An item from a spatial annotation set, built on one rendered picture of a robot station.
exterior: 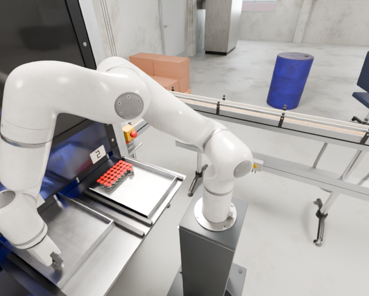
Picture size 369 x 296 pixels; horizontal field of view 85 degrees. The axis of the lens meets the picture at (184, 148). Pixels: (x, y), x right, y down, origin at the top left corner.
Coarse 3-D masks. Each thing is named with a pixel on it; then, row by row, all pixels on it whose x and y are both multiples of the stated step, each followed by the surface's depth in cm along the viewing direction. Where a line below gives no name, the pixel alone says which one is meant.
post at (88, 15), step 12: (84, 0) 76; (84, 12) 77; (84, 24) 79; (96, 24) 83; (96, 36) 84; (96, 48) 85; (96, 60) 87; (120, 132) 112; (120, 144) 115; (120, 156) 118
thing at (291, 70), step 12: (276, 60) 336; (288, 60) 313; (300, 60) 306; (312, 60) 312; (276, 72) 337; (288, 72) 321; (300, 72) 317; (276, 84) 343; (288, 84) 330; (300, 84) 329; (276, 96) 351; (288, 96) 341; (300, 96) 348; (276, 108) 361; (288, 108) 353
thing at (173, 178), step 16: (128, 160) 115; (144, 176) 108; (160, 176) 107; (176, 176) 103; (96, 192) 96; (112, 192) 99; (128, 192) 99; (144, 192) 99; (160, 192) 99; (128, 208) 90; (144, 208) 91
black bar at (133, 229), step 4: (76, 200) 94; (80, 200) 94; (84, 204) 92; (88, 204) 92; (92, 208) 90; (96, 208) 90; (100, 212) 88; (104, 212) 88; (108, 216) 86; (112, 216) 86; (116, 220) 85; (120, 220) 85; (116, 224) 85; (120, 224) 83; (124, 224) 83; (128, 224) 83; (124, 228) 83; (128, 228) 82; (132, 228) 82; (136, 228) 82; (132, 232) 81; (136, 232) 80; (140, 232) 80; (144, 232) 80; (140, 236) 80
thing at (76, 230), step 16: (48, 208) 92; (64, 208) 92; (80, 208) 92; (48, 224) 86; (64, 224) 86; (80, 224) 86; (96, 224) 85; (112, 224) 84; (0, 240) 77; (64, 240) 80; (80, 240) 80; (96, 240) 77; (32, 256) 76; (64, 256) 75; (80, 256) 72; (48, 272) 71; (64, 272) 71
